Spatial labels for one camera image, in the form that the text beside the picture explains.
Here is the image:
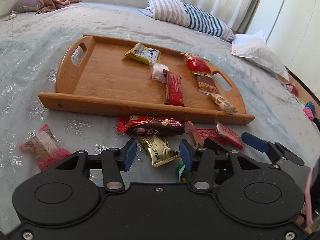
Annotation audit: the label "red wafer packet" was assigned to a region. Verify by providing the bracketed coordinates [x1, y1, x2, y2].
[215, 118, 244, 149]
[189, 128, 227, 147]

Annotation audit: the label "green wasabi pea packet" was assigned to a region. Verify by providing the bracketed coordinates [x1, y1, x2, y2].
[176, 164, 197, 186]

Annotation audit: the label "gold snack bar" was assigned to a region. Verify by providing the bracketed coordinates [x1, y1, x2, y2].
[138, 135, 180, 167]

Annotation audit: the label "brown red candy bar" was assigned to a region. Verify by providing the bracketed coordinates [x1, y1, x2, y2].
[117, 115, 194, 135]

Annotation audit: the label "clear peanut candy packet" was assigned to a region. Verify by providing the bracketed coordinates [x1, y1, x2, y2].
[209, 93, 238, 115]

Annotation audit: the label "dark red chocolate bar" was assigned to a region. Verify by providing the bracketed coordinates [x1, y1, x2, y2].
[163, 70, 184, 107]

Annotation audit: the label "brown peanut bar packet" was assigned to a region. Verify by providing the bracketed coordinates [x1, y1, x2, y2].
[193, 73, 219, 94]

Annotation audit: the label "pink seaweed roll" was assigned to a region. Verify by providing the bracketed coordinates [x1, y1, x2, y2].
[18, 124, 72, 171]

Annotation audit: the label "pink white cake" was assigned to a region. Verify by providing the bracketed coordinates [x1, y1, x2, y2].
[150, 63, 169, 83]

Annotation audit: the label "red crinkled snack bag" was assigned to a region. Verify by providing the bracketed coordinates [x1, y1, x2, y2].
[183, 53, 211, 74]

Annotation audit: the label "yellow white snack bag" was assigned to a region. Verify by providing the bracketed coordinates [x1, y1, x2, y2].
[124, 42, 161, 66]

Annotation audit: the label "person's right hand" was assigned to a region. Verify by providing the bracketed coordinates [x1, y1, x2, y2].
[296, 202, 313, 234]

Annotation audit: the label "colourful toys at bedside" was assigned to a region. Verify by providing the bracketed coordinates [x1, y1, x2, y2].
[299, 99, 316, 121]

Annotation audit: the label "small red toy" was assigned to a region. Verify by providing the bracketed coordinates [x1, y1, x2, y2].
[285, 83, 298, 97]

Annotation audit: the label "wooden serving tray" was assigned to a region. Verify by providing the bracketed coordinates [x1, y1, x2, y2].
[39, 34, 254, 125]

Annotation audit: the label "white pillow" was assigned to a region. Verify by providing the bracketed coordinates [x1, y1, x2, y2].
[232, 30, 289, 82]

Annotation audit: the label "light blue lace cloth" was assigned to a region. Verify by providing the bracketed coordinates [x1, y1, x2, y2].
[1, 27, 319, 233]

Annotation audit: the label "striped pillow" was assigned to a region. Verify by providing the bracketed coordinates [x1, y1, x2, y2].
[139, 0, 234, 42]

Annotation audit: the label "grey bed sheet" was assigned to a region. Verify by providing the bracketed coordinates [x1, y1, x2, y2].
[0, 2, 320, 156]

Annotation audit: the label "pink blanket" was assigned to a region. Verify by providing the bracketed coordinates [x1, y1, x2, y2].
[36, 0, 81, 14]

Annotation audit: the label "small item near purple pillow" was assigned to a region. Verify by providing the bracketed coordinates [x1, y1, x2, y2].
[5, 14, 17, 21]

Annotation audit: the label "purple pillow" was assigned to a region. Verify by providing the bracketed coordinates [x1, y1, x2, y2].
[11, 0, 41, 13]

